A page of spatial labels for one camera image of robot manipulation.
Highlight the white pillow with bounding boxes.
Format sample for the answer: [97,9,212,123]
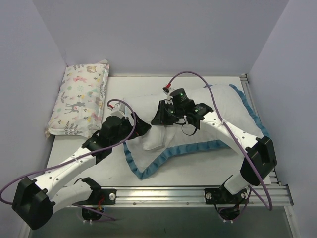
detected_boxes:
[124,92,176,151]

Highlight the blue houndstooth pillowcase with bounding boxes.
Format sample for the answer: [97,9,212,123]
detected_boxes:
[123,84,270,179]

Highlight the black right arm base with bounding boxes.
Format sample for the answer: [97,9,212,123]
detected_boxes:
[204,187,251,223]

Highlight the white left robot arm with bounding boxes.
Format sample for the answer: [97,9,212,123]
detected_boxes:
[12,116,151,230]

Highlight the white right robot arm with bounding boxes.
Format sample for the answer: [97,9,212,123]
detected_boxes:
[151,88,277,203]

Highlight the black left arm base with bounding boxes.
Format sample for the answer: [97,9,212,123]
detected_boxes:
[80,189,116,223]

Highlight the animal print pillow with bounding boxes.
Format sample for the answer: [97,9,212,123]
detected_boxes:
[45,59,109,138]

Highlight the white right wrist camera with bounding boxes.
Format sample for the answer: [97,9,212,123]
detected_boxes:
[164,88,174,105]

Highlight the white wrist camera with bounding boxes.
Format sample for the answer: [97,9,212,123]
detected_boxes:
[164,88,174,105]
[110,102,126,118]

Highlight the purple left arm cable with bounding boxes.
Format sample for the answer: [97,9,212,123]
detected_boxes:
[0,99,137,221]

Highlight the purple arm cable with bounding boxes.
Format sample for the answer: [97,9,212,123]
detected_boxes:
[0,99,137,221]
[161,71,273,211]

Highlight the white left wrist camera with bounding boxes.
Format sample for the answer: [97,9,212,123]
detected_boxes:
[110,102,126,118]

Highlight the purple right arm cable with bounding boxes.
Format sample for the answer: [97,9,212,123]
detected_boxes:
[161,71,273,211]

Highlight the aluminium front rail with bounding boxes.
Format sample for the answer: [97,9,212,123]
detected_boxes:
[57,186,294,206]

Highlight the aluminium rail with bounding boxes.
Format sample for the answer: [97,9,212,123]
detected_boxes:
[57,186,294,206]
[239,73,294,206]

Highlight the aluminium right side rail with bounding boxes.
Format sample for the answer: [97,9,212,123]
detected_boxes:
[239,73,294,206]

